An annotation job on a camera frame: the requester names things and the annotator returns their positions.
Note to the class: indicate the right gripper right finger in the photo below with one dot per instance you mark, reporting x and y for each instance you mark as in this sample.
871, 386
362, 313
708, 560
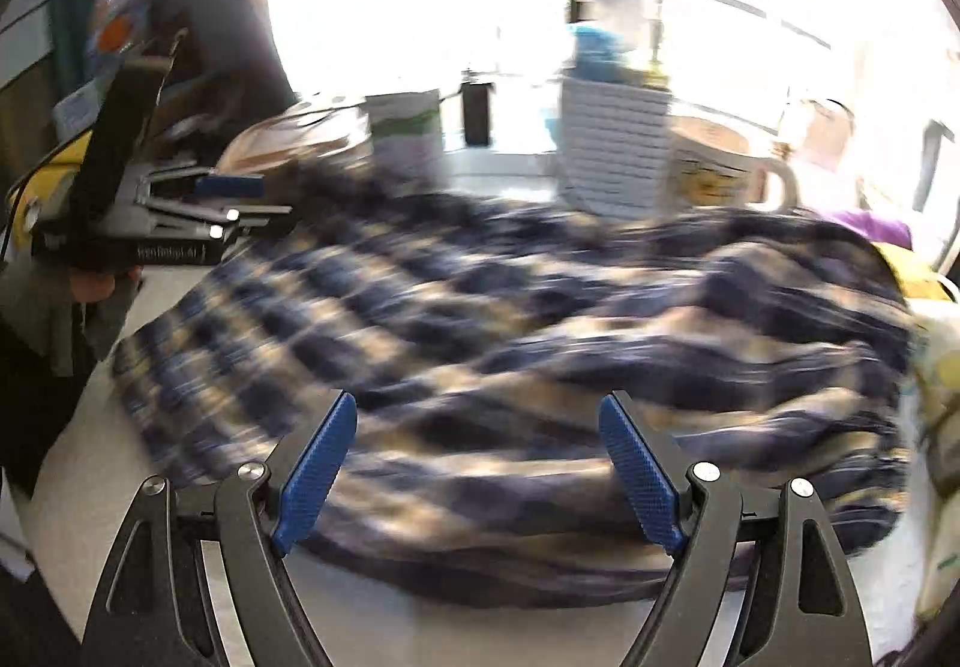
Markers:
800, 605

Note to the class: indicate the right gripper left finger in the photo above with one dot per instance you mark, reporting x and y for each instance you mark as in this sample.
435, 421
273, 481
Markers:
152, 605

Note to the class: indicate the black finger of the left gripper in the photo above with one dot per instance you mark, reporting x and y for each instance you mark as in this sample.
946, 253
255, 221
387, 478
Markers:
205, 184
181, 221

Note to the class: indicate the blue plaid pants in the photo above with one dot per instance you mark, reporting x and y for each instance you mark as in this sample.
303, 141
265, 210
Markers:
478, 337

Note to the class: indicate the left hand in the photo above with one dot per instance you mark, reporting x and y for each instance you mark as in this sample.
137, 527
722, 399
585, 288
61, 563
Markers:
94, 287

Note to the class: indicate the brown food container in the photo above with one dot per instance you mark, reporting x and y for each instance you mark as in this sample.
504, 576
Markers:
339, 136

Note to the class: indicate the green white carton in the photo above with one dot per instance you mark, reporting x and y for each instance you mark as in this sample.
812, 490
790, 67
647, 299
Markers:
407, 137

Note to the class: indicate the black phone charger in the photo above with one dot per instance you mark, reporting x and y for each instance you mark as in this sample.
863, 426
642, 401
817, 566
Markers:
476, 112

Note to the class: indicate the yellow plastic bag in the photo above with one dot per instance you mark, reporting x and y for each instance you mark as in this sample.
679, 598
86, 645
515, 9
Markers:
915, 278

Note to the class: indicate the purple cloth item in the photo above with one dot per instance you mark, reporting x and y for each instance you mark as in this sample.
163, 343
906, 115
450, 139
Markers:
875, 227

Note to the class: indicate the white perforated basket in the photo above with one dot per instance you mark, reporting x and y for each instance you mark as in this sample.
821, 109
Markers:
613, 147

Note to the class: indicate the white yellow mug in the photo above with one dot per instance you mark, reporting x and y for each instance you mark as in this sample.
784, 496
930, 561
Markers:
710, 166

